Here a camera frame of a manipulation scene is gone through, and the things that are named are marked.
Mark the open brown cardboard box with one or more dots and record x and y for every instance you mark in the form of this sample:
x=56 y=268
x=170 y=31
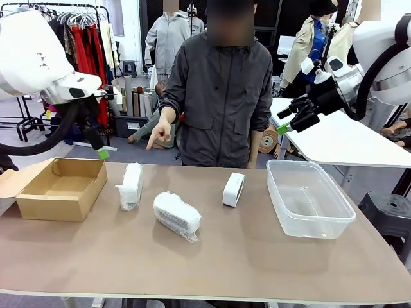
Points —
x=61 y=192

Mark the unwrapped white clock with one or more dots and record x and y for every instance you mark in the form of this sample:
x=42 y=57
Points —
x=232 y=191

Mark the white monitor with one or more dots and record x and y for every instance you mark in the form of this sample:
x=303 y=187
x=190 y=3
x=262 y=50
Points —
x=286 y=45

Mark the tall grey paper roll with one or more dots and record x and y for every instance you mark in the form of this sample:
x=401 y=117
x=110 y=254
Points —
x=128 y=96

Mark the black hanging garment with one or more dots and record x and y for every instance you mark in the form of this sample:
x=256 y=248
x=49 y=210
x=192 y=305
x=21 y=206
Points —
x=59 y=35

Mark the brown cardboard spool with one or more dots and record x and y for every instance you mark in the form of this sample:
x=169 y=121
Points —
x=269 y=141

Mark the black plastic stool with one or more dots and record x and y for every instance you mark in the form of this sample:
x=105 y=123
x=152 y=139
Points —
x=388 y=211

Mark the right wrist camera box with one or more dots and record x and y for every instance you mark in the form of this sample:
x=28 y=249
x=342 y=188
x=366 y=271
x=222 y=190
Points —
x=306 y=65

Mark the red hanging garments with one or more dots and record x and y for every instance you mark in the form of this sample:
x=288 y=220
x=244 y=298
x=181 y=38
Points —
x=86 y=48

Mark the bubble-wrapped white clock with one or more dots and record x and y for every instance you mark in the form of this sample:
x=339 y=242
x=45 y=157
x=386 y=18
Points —
x=131 y=187
x=175 y=215

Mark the mannequin in cream jacket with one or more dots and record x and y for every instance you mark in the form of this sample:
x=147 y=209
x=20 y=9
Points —
x=342 y=38

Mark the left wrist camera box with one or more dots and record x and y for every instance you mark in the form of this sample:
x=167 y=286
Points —
x=107 y=91

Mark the clear plastic container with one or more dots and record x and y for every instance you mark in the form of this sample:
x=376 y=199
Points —
x=308 y=202

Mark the person's right hand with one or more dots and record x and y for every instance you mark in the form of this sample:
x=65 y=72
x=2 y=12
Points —
x=162 y=131

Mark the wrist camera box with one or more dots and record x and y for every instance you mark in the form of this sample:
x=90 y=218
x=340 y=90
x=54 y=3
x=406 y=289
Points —
x=107 y=91
x=306 y=65

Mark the black metal clothes rack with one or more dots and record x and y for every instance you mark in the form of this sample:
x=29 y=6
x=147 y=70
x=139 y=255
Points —
x=80 y=7

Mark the cream hanging garment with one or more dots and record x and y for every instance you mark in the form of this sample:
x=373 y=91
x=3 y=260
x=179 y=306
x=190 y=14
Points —
x=106 y=41

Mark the child mannequin in green shirt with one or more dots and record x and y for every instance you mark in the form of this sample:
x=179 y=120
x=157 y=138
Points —
x=151 y=128

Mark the small grey stool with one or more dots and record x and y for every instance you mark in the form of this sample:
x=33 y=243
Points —
x=129 y=67

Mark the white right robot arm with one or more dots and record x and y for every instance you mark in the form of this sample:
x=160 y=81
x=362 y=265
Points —
x=379 y=48

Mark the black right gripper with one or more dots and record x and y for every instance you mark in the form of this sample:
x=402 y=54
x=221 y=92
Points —
x=326 y=96

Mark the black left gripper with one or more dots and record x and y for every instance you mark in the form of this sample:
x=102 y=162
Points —
x=86 y=112

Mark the dark storage bin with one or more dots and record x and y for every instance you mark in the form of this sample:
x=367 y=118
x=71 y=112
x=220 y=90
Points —
x=131 y=125

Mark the person in dark grey jacket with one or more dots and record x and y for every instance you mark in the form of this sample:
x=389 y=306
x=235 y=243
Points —
x=218 y=106

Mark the mannequin in beige coat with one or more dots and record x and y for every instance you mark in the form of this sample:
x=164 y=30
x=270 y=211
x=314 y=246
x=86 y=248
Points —
x=308 y=38

